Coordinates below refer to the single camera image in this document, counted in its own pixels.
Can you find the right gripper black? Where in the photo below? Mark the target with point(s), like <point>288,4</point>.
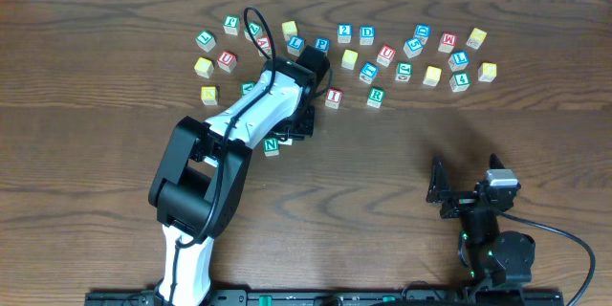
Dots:
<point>465,201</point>

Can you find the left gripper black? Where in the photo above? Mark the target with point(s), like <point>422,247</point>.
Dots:
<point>303,124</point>

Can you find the green N block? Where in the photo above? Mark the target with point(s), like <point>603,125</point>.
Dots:
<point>271,147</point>

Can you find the green R block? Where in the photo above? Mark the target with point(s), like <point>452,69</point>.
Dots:
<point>375,97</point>

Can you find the red u block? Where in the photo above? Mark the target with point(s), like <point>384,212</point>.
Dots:
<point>385,55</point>
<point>227,61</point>

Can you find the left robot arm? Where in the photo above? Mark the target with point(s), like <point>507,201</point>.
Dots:
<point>200,179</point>

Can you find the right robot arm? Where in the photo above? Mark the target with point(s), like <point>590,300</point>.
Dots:
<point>498,260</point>

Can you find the red I block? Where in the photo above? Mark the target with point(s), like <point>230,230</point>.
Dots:
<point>333,98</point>

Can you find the green V block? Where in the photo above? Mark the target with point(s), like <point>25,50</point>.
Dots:
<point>247,87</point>

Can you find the blue L block left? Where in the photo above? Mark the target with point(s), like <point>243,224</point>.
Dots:
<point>295,45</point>

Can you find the blue l block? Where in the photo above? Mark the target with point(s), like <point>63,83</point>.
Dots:
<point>458,61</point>
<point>295,45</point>

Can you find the yellow block centre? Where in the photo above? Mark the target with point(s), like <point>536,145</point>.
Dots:
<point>349,59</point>

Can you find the blue P block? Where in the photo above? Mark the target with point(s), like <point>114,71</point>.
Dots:
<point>322,44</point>

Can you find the blue T block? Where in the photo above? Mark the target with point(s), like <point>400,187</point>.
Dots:
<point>368,72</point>

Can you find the red A block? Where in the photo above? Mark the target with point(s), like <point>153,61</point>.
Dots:
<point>264,45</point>

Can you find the green 4 block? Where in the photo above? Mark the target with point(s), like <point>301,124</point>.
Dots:
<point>459,82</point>

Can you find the yellow K block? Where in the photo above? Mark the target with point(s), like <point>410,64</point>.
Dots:
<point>209,95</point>

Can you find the yellow block top middle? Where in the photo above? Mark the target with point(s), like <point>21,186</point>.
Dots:
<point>289,29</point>

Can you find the blue 2 block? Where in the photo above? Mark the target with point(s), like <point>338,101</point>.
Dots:
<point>344,33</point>

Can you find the green Z block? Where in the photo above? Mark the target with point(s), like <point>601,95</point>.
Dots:
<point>253,31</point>

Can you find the yellow G block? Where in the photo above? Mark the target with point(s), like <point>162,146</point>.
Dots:
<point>487,72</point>

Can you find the yellow S block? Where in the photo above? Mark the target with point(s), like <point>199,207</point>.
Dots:
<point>432,76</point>

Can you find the yellow block left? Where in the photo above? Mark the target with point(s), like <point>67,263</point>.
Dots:
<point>204,67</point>

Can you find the blue d block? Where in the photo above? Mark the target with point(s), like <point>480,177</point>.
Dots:
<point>367,35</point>
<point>422,33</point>

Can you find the blue L block right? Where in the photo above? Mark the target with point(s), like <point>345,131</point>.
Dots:
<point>458,61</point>

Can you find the green J block right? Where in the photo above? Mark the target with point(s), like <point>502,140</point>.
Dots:
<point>403,72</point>

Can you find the green j block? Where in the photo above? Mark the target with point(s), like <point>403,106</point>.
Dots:
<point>403,72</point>
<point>231,25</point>

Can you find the green J block far left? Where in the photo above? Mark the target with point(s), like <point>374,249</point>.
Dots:
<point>231,25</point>

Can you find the green L block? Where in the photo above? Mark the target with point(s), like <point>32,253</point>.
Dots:
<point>205,41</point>

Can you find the red M block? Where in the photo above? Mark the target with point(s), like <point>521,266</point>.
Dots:
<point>447,43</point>

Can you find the blue 5 block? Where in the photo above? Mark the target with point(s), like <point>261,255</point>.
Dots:
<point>413,47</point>

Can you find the yellow block far right top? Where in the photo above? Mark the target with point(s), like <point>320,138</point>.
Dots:
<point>476,38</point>

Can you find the blue D block right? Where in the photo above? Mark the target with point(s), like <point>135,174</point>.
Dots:
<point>422,33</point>

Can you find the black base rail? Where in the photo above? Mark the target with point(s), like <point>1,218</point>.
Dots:
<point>418,295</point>

